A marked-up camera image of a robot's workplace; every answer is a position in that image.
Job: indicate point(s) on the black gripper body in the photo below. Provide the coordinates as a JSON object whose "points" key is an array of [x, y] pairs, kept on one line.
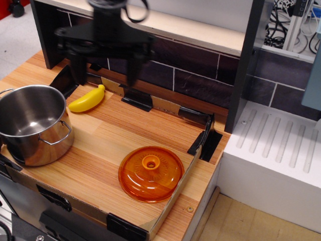
{"points": [[105, 36]]}

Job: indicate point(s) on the orange transparent pot lid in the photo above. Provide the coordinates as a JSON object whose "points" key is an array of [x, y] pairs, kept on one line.
{"points": [[150, 174]]}

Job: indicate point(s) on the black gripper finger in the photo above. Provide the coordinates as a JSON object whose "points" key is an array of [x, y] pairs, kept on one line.
{"points": [[134, 66], [78, 67]]}

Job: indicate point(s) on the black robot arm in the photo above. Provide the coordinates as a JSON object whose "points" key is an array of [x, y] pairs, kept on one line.
{"points": [[111, 7]]}

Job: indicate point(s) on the yellow plastic banana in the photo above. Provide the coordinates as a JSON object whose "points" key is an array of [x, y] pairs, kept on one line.
{"points": [[89, 100]]}

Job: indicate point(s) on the black caster wheel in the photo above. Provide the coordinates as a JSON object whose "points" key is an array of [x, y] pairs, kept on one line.
{"points": [[16, 8]]}

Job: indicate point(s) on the brass screw washer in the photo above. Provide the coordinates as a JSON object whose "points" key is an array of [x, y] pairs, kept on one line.
{"points": [[190, 209]]}

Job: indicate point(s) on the white ridged drain board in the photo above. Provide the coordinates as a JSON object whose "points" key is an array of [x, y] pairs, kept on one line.
{"points": [[272, 163]]}

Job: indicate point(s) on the dark shelf frame with tiles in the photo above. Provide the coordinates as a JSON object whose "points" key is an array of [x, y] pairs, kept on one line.
{"points": [[209, 56]]}

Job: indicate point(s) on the stainless steel pot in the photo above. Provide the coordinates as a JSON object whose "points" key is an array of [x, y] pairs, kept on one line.
{"points": [[35, 125]]}

